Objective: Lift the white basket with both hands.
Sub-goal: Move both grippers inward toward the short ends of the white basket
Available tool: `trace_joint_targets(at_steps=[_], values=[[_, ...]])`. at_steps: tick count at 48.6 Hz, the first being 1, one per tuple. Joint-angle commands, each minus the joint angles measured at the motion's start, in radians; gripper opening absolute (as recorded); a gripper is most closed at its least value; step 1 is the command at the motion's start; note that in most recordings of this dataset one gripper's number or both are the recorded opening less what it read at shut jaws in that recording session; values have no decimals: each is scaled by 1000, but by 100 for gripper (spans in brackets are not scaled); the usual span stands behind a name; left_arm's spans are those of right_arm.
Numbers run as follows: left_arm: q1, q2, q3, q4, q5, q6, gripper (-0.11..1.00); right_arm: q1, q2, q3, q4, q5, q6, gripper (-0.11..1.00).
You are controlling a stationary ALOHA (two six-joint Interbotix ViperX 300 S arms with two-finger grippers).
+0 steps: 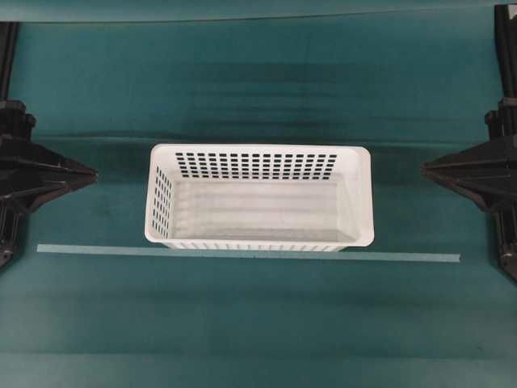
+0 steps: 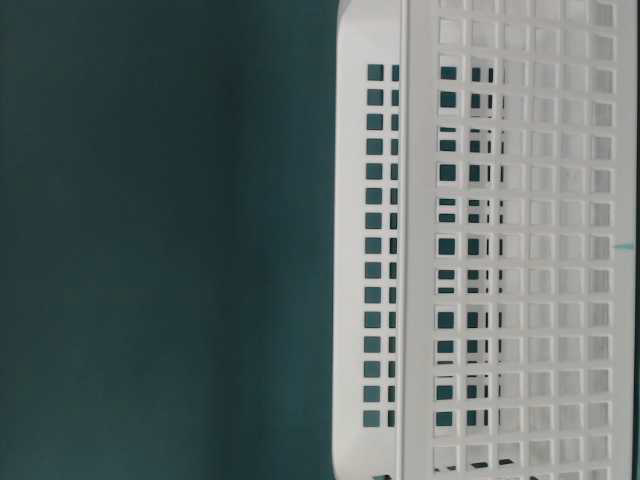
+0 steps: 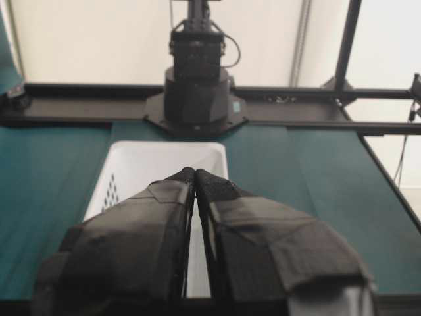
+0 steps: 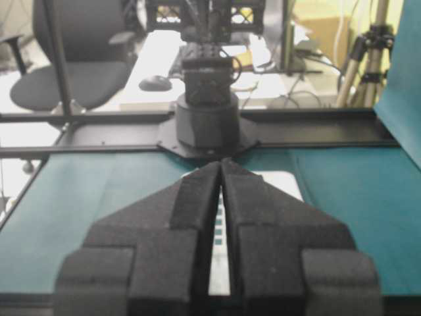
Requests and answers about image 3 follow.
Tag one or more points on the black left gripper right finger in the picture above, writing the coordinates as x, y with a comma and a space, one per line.
267, 258

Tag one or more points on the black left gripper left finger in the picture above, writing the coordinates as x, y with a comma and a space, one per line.
130, 260

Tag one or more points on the white perforated plastic basket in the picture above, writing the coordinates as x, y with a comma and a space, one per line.
130, 166

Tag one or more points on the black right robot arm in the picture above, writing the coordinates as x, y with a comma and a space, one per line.
196, 89

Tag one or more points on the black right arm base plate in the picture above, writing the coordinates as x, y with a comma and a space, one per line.
237, 116

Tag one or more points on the black aluminium frame rails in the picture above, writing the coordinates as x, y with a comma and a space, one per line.
345, 95

